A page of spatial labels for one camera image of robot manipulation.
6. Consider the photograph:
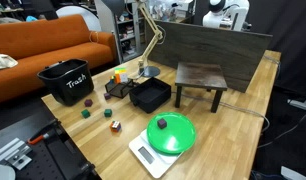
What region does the black fabric box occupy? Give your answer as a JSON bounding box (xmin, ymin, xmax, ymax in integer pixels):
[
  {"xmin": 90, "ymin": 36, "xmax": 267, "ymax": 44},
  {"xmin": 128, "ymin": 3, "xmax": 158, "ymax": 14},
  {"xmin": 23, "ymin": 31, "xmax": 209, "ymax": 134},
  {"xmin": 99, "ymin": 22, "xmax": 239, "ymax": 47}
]
[{"xmin": 128, "ymin": 76, "xmax": 172, "ymax": 114}]

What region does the orange sofa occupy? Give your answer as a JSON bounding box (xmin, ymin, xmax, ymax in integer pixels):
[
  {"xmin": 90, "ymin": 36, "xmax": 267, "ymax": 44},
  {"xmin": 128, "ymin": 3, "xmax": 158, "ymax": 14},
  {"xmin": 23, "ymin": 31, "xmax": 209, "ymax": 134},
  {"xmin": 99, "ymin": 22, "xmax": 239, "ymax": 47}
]
[{"xmin": 0, "ymin": 14, "xmax": 118, "ymax": 104}]

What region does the black clamp orange handle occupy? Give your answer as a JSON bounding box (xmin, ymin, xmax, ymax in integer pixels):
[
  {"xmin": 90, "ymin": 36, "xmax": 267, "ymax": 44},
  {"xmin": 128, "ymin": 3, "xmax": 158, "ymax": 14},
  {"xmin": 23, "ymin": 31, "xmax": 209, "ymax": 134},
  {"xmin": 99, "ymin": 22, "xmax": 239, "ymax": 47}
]
[{"xmin": 27, "ymin": 118, "xmax": 60, "ymax": 145}]

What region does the green plastic plate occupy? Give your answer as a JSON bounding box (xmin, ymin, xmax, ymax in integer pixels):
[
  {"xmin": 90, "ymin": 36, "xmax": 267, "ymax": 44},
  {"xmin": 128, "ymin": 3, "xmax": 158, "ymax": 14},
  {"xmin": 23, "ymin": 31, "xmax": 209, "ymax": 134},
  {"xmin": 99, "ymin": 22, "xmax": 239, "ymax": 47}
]
[{"xmin": 146, "ymin": 111, "xmax": 197, "ymax": 155}]

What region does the black trash bin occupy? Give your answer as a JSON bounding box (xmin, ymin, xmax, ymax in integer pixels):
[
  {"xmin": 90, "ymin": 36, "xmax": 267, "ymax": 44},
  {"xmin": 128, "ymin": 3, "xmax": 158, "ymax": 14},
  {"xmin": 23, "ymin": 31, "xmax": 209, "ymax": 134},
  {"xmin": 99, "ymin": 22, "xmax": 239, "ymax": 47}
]
[{"xmin": 36, "ymin": 58, "xmax": 95, "ymax": 107}]

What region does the aluminium extrusion bracket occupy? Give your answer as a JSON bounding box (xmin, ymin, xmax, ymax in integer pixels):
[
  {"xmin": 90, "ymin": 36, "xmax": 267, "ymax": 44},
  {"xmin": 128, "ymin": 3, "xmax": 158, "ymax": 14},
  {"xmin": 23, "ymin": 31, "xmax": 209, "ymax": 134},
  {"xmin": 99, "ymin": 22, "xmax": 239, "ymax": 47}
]
[{"xmin": 0, "ymin": 137, "xmax": 33, "ymax": 171}]

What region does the grey cable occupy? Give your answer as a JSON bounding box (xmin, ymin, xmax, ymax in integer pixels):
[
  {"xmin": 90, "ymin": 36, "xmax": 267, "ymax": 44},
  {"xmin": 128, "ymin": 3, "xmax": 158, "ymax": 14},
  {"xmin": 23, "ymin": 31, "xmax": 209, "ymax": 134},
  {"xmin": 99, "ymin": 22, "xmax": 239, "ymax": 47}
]
[{"xmin": 171, "ymin": 91, "xmax": 271, "ymax": 133}]

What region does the small Rubik's cube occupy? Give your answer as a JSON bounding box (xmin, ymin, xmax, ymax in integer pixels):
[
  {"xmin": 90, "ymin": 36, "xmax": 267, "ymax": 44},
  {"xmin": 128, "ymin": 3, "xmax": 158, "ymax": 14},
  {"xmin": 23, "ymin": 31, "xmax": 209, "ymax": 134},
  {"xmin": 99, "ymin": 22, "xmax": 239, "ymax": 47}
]
[{"xmin": 109, "ymin": 120, "xmax": 122, "ymax": 133}]

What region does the white kitchen scale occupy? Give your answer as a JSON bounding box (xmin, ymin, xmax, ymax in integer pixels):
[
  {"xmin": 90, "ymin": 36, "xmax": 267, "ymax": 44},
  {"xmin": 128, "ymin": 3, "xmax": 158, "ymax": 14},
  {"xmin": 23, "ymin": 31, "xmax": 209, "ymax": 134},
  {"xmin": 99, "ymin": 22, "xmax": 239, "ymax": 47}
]
[{"xmin": 128, "ymin": 128, "xmax": 186, "ymax": 179}]

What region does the wooden desk lamp grey shade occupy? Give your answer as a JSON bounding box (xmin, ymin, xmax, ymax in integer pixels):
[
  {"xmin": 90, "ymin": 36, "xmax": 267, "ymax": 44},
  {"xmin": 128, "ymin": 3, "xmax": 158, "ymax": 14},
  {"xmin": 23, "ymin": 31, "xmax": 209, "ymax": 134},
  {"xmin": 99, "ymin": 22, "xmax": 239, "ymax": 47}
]
[{"xmin": 101, "ymin": 0, "xmax": 165, "ymax": 79}]

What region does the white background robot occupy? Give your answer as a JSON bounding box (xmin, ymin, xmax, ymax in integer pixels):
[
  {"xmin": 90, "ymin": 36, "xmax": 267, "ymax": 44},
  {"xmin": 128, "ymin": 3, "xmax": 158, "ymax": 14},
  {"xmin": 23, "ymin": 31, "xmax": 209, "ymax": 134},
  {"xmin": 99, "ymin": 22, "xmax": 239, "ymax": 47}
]
[{"xmin": 202, "ymin": 0, "xmax": 251, "ymax": 32}]

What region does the black mesh tray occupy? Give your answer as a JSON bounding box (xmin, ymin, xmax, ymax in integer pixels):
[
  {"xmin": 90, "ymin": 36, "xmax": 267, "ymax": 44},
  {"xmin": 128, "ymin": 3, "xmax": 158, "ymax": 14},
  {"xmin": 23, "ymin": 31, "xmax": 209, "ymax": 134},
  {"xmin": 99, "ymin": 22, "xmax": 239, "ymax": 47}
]
[{"xmin": 104, "ymin": 78, "xmax": 137, "ymax": 99}]

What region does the grey storage shelf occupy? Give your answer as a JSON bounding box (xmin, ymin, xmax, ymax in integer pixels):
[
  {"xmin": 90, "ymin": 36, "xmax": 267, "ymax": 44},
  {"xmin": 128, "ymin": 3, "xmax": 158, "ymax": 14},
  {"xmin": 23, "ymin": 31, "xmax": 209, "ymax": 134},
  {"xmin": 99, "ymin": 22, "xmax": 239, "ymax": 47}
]
[{"xmin": 114, "ymin": 0, "xmax": 148, "ymax": 63}]

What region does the white cloth bag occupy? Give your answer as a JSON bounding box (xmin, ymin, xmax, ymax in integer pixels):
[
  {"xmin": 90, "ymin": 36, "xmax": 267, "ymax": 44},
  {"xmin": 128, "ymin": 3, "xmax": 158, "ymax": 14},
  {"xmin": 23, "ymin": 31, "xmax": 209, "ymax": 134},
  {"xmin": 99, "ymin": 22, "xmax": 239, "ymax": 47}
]
[{"xmin": 0, "ymin": 51, "xmax": 19, "ymax": 72}]

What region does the small dark wooden stool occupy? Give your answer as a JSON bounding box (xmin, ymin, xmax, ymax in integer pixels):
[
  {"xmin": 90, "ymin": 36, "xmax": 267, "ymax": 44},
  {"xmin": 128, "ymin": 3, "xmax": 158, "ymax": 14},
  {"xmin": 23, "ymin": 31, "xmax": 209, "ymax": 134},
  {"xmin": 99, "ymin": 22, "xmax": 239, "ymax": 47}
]
[{"xmin": 174, "ymin": 61, "xmax": 229, "ymax": 114}]

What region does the dark wooden back panel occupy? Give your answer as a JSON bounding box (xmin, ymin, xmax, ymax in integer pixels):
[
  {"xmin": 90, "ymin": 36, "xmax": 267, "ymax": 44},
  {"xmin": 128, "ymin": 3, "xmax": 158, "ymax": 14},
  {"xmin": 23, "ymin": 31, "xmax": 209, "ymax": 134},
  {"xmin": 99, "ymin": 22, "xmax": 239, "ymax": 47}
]
[{"xmin": 145, "ymin": 19, "xmax": 273, "ymax": 93}]

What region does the white round panel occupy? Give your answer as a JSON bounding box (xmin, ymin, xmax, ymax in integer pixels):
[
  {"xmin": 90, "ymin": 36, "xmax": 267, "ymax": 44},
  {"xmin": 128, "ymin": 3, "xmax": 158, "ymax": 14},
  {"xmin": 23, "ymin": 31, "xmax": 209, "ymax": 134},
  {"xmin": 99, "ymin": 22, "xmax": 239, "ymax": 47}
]
[{"xmin": 55, "ymin": 5, "xmax": 103, "ymax": 33}]

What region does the black breadboard base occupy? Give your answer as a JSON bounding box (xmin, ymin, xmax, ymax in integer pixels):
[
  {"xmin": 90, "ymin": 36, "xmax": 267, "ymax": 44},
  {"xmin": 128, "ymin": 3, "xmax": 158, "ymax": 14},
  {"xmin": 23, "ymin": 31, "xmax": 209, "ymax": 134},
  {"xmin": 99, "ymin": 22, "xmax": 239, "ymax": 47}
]
[{"xmin": 0, "ymin": 109, "xmax": 101, "ymax": 180}]

